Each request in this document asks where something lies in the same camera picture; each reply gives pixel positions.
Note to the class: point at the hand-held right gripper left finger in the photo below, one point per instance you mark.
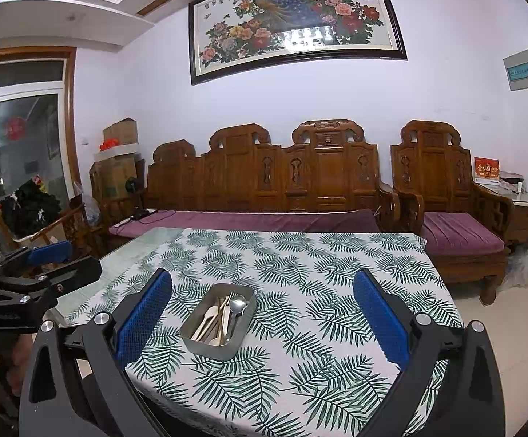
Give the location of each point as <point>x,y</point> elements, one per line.
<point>145,314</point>

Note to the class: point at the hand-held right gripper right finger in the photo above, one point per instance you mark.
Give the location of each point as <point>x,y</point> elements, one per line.
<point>382,323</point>

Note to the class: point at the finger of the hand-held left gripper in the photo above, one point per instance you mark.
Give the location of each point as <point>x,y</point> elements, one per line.
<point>77,273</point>
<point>47,252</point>

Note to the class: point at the white plastic spoon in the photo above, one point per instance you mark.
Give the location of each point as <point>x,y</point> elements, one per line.
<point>207,323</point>

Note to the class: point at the light wooden chopstick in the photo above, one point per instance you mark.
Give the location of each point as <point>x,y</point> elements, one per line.
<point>222,316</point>

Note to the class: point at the rectangular metal tray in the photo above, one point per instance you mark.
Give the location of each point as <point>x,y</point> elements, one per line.
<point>214,350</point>

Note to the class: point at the metal spoon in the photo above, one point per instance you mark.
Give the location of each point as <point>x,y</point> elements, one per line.
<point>237,302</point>

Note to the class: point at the person's left hand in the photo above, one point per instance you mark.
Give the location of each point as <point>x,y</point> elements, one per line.
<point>20,364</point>

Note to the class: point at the wooden side chair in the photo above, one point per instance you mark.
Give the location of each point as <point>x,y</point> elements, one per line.
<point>63,227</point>

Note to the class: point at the pile of dark clothes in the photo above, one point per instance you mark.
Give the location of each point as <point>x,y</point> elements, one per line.
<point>32,209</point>

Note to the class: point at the crumpled plastic bag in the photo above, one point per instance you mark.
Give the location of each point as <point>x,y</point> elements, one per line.
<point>88,207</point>

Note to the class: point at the leaf print tablecloth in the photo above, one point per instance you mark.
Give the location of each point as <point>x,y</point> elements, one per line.
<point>314,273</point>

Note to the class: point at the black power strip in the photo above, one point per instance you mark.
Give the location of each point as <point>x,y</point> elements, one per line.
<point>142,213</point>

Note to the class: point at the large cardboard box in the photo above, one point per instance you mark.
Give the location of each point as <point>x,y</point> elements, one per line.
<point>113,177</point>

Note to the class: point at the small black fan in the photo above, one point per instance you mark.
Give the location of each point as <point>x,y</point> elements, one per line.
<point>133,186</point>

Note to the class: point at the square purple seat cushion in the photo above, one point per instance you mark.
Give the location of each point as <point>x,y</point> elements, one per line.
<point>459,234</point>

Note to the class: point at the flat white box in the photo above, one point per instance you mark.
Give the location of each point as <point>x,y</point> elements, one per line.
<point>116,152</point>

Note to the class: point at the red ornament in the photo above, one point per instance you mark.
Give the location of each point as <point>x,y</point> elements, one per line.
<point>108,145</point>

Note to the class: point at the red window decoration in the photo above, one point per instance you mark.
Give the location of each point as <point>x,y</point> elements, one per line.
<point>15,128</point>

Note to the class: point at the wood framed window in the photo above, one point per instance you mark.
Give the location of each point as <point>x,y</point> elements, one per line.
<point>27,114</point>

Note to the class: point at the small cardboard box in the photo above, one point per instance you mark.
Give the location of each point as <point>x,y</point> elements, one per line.
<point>120,132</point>

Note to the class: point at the clear plastic bag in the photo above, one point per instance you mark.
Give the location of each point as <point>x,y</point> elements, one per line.
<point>521,266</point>

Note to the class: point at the carved wooden sofa bench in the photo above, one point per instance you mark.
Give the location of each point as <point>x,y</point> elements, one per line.
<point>327,173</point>

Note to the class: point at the carved wooden armchair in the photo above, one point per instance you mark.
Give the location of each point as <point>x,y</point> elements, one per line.
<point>432,164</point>

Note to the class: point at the wooden side table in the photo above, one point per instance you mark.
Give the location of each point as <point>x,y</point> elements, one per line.
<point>525,223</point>

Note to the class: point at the red gift box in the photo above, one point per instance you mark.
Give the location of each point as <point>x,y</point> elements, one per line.
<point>486,169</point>

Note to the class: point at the framed peacock flower painting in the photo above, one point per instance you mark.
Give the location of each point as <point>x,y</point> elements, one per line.
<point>291,18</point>

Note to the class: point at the wall electric panel box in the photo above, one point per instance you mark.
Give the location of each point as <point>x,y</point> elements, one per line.
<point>523,69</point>

